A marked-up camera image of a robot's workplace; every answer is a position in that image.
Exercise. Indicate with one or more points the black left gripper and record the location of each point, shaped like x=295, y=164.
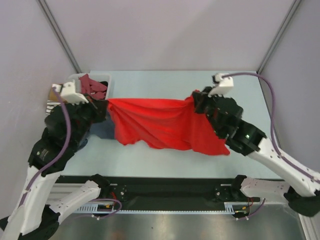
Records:
x=99, y=106

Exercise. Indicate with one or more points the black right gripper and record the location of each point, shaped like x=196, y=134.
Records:
x=199, y=98

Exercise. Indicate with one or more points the grey-blue tank top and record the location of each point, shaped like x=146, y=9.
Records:
x=103, y=130

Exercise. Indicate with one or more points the red tank top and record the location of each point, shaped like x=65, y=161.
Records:
x=164, y=124

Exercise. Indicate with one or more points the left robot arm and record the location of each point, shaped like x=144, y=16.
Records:
x=66, y=129

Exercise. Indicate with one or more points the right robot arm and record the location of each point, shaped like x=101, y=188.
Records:
x=300, y=185

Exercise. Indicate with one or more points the maroon tank top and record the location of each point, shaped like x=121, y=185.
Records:
x=96, y=89

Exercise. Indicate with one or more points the striped white black tank top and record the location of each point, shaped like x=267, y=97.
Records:
x=50, y=105

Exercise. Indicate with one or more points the tan brown tank top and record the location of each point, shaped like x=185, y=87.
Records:
x=54, y=97

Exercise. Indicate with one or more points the white plastic laundry bin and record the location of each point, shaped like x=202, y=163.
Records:
x=95, y=76

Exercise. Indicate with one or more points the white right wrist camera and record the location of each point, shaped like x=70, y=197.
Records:
x=223, y=83

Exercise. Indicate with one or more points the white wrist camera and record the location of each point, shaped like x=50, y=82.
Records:
x=223, y=83
x=70, y=92

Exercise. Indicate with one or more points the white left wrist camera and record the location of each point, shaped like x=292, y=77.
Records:
x=70, y=92

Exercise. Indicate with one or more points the aluminium frame rail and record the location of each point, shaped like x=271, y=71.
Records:
x=61, y=190

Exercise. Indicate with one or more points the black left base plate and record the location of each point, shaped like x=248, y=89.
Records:
x=114, y=191

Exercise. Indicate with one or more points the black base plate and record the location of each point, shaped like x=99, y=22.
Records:
x=224, y=193
x=114, y=191

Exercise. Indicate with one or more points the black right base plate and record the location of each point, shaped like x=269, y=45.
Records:
x=224, y=193

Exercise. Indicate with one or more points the grey slotted cable duct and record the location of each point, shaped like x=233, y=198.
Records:
x=226, y=208

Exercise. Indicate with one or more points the left aluminium corner post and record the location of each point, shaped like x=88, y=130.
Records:
x=46, y=11

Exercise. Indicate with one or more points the aluminium corner post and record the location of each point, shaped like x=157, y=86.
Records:
x=294, y=7
x=46, y=11

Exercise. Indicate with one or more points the right aluminium corner post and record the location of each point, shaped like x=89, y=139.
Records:
x=294, y=7

